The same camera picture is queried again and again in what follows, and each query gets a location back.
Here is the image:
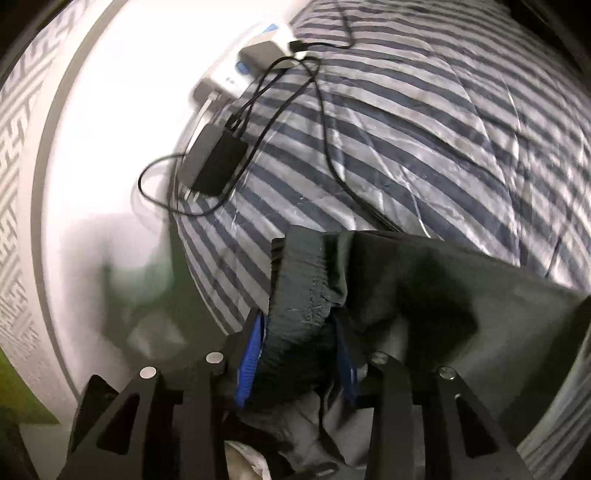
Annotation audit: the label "dark grey trousers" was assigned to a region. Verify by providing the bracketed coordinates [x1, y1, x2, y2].
[235, 226, 590, 479]

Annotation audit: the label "black power adapter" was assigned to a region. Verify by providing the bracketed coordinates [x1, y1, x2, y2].
[177, 124, 247, 197]

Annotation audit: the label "striped blue grey bedspread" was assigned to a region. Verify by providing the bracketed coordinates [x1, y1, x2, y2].
[172, 0, 591, 480]

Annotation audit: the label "white power strip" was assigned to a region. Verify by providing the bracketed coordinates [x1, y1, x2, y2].
[192, 23, 296, 107]

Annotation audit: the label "black adapter cord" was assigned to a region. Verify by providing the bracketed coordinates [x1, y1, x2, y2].
[137, 55, 323, 218]

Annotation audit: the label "thin black charging cable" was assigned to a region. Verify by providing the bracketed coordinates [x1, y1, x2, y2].
[287, 0, 408, 234]

